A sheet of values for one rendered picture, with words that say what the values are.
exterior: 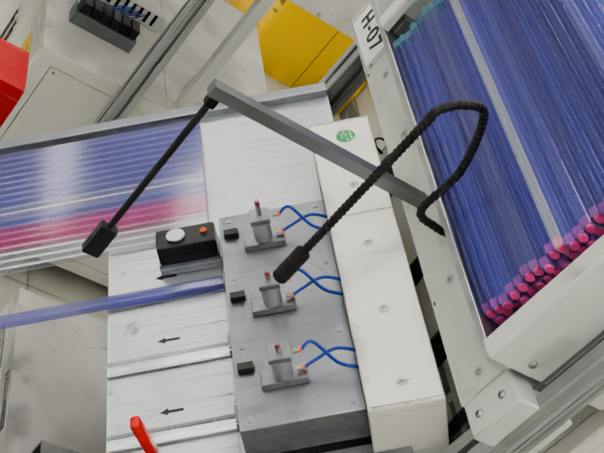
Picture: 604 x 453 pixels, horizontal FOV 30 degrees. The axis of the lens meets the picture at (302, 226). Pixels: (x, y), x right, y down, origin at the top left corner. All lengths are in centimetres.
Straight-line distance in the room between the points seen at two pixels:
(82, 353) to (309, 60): 287
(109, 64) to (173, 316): 131
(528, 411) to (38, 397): 92
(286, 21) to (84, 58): 202
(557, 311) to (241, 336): 39
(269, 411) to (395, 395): 13
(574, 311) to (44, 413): 98
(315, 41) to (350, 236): 328
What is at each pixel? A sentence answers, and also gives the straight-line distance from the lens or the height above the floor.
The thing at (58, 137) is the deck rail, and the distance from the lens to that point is 172.
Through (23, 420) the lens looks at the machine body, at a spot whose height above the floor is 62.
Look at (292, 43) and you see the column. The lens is 457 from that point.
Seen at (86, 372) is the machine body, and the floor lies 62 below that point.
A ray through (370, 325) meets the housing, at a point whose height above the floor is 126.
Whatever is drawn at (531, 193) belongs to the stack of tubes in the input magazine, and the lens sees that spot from 114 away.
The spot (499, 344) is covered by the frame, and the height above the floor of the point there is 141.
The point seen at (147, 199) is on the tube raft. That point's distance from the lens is 156.
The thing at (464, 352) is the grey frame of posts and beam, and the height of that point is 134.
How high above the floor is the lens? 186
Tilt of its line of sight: 28 degrees down
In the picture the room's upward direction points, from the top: 43 degrees clockwise
